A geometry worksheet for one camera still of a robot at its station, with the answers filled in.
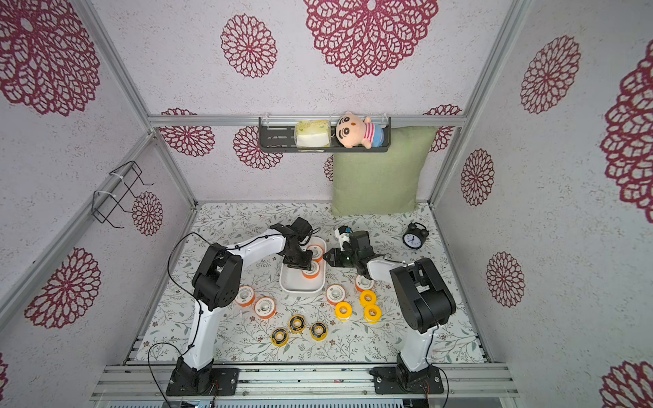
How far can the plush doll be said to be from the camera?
87 cm

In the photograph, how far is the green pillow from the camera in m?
0.96

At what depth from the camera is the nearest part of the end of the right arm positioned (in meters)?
0.78
